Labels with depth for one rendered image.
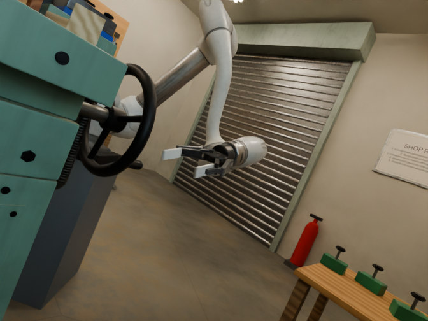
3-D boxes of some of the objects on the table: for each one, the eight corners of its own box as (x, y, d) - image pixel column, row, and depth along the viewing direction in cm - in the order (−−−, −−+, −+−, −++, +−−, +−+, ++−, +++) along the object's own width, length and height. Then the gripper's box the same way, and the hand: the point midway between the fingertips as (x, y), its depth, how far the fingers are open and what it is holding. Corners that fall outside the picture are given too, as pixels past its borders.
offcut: (63, 38, 35) (74, 9, 35) (91, 53, 37) (102, 25, 37) (63, 34, 32) (76, 1, 32) (93, 50, 34) (106, 20, 34)
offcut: (37, 32, 40) (46, 9, 40) (53, 42, 43) (61, 21, 43) (62, 42, 40) (71, 20, 39) (76, 51, 43) (85, 30, 43)
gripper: (202, 132, 94) (151, 137, 78) (260, 156, 79) (213, 167, 64) (199, 152, 97) (149, 160, 81) (254, 179, 82) (207, 195, 66)
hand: (180, 162), depth 73 cm, fingers open, 13 cm apart
